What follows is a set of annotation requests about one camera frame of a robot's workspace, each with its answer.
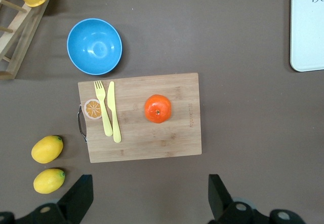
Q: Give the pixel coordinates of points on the yellow plastic knife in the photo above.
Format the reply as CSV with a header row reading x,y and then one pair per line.
x,y
111,99

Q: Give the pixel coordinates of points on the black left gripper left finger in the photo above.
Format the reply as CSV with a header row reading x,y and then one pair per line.
x,y
73,203

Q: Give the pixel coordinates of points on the orange mandarin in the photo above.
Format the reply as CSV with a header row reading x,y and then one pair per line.
x,y
157,108

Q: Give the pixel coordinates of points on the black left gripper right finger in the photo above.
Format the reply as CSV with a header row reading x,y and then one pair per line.
x,y
222,206

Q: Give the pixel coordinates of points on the wooden mug rack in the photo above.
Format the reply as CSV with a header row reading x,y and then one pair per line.
x,y
21,36

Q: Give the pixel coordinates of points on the yellow plastic fork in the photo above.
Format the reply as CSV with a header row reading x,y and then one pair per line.
x,y
102,99

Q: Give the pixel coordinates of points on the wooden orange slice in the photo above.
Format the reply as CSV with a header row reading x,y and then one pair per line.
x,y
91,109

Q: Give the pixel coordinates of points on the blue bowl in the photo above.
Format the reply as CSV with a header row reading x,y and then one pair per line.
x,y
94,46

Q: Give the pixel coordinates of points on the yellow lemon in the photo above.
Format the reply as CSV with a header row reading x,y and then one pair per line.
x,y
49,181
47,149

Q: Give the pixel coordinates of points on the cream bear print tray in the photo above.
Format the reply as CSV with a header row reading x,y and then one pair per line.
x,y
307,31

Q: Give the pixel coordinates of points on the bamboo cutting board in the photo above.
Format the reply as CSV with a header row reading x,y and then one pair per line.
x,y
152,143

